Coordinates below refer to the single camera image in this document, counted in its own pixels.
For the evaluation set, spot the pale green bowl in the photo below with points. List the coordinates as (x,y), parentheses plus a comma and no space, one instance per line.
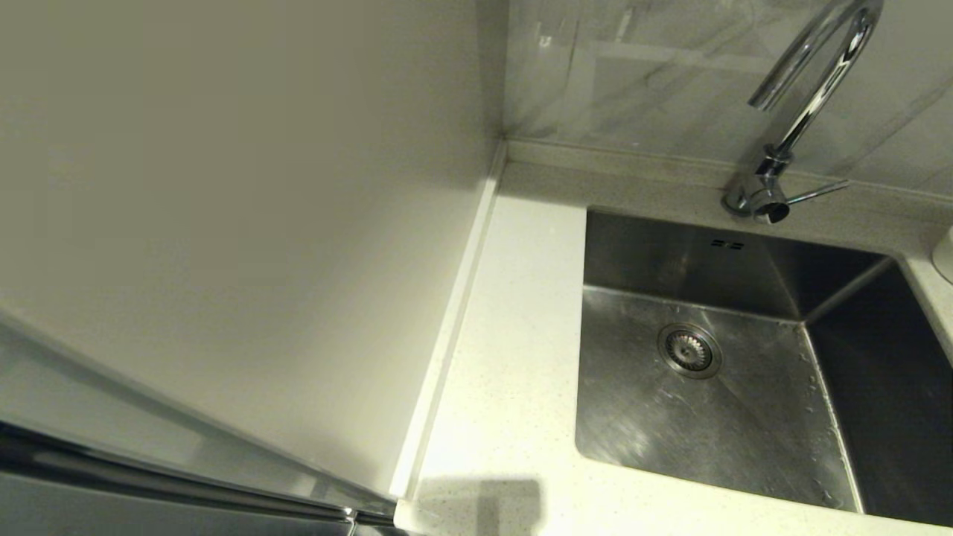
(945,257)

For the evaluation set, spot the stainless steel sink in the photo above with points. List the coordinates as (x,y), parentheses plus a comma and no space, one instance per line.
(655,439)

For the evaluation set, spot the round metal drain strainer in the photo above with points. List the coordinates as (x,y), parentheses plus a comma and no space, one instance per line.
(689,350)

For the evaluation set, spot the chrome gooseneck faucet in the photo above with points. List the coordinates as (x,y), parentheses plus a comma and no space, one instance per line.
(815,97)

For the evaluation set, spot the stainless steel appliance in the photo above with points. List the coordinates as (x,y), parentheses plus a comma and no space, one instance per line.
(112,454)

